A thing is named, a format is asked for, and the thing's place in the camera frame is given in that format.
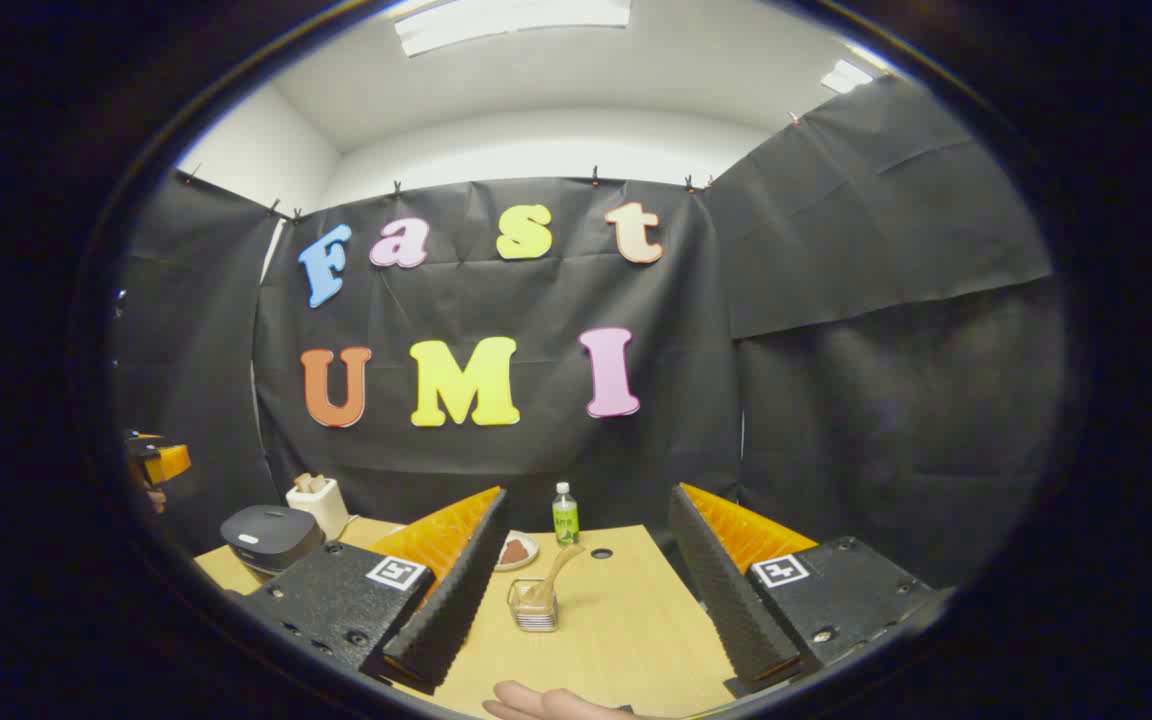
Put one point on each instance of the white toaster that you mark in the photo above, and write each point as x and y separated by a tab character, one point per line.
321	505

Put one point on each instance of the wooden spoon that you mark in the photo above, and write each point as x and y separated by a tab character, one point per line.
561	565

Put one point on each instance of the long ceiling light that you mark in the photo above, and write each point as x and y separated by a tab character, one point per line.
511	22

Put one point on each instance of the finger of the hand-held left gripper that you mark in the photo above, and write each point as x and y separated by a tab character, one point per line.
168	462

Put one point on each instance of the green drink bottle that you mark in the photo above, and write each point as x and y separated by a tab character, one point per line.
565	520

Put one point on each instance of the black backdrop cloth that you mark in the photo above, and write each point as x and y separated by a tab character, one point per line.
536	300

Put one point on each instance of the black silver rice cooker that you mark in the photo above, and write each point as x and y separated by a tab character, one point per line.
271	535

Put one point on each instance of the small ceiling light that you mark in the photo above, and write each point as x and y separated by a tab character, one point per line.
846	76

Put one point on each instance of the white plate with meat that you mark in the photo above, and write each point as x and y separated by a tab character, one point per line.
516	552

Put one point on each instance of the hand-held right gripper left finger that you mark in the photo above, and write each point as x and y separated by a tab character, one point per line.
456	610

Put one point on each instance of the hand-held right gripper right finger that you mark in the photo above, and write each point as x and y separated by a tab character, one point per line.
731	610

